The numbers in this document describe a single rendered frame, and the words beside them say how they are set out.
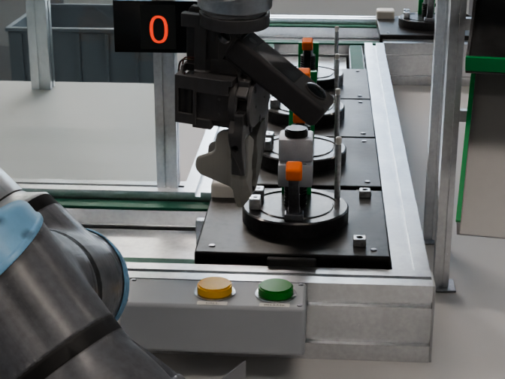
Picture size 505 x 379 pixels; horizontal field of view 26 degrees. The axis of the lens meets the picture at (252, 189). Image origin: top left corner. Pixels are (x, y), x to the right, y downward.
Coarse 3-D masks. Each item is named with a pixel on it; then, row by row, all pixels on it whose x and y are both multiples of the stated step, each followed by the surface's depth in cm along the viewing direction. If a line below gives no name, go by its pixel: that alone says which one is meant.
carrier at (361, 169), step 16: (336, 96) 168; (336, 112) 169; (336, 128) 169; (272, 144) 169; (320, 144) 169; (352, 144) 176; (368, 144) 176; (272, 160) 163; (320, 160) 162; (352, 160) 168; (368, 160) 168; (272, 176) 161; (320, 176) 161; (352, 176) 161; (368, 176) 161
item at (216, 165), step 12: (216, 144) 114; (228, 144) 113; (252, 144) 114; (204, 156) 115; (216, 156) 114; (228, 156) 114; (204, 168) 115; (216, 168) 115; (228, 168) 114; (216, 180) 116; (228, 180) 115; (240, 180) 114; (240, 192) 115; (240, 204) 117
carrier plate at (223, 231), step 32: (352, 192) 155; (224, 224) 143; (352, 224) 143; (384, 224) 143; (224, 256) 134; (256, 256) 134; (288, 256) 134; (320, 256) 133; (352, 256) 133; (384, 256) 133
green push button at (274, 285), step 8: (264, 280) 126; (272, 280) 126; (280, 280) 126; (264, 288) 124; (272, 288) 124; (280, 288) 124; (288, 288) 124; (264, 296) 123; (272, 296) 123; (280, 296) 123; (288, 296) 123
